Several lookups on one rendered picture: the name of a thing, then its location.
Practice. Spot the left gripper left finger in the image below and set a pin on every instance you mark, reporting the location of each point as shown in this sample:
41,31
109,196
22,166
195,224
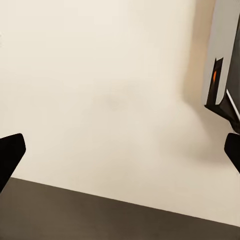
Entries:
12,150

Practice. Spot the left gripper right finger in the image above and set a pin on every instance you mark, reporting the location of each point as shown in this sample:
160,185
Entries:
232,148

